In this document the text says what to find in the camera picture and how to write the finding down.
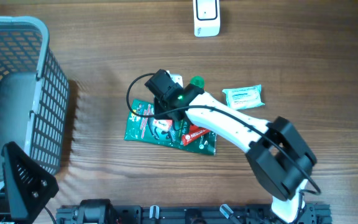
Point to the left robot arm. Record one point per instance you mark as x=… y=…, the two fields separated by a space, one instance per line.
x=28 y=186

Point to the light blue tissue pack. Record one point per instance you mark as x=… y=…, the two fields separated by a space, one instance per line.
x=244 y=98

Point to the red Nescafe stick sachet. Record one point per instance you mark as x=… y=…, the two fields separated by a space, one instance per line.
x=193 y=134

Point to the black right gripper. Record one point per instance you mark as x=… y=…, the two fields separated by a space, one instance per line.
x=158 y=109

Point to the grey plastic shopping basket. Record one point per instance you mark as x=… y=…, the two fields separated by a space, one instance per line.
x=34 y=92

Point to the white barcode scanner box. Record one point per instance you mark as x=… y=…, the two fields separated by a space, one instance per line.
x=207 y=20

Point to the red sriracha sauce bottle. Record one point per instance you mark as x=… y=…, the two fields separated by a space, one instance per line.
x=198 y=81

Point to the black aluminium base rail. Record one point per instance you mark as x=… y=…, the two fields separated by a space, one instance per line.
x=102 y=211

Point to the green 3M gloves package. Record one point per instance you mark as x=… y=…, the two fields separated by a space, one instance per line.
x=141 y=129

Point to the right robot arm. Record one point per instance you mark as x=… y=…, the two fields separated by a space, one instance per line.
x=279 y=157

